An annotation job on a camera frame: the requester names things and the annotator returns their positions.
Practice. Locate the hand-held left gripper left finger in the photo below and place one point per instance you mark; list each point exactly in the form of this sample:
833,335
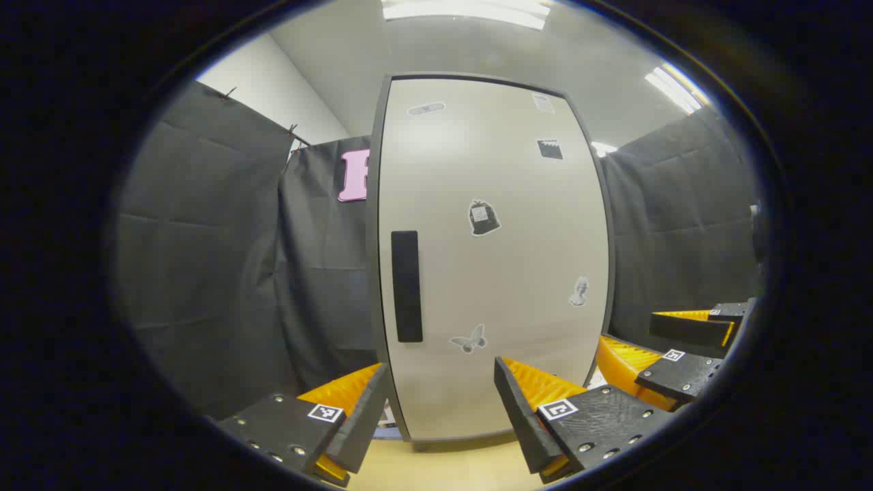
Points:
361,429

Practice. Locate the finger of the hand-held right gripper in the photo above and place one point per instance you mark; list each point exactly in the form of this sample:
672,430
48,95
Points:
689,331
682,378

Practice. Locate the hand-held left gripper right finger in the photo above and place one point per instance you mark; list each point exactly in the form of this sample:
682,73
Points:
522,423

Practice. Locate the dark grey cabinet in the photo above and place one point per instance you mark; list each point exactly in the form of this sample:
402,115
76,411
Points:
372,239

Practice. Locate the black backdrop cloth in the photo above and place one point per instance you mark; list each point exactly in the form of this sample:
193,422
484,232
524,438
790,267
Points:
682,225
320,286
204,239

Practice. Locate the long ceiling light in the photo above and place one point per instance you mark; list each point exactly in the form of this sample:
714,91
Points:
464,12
675,88

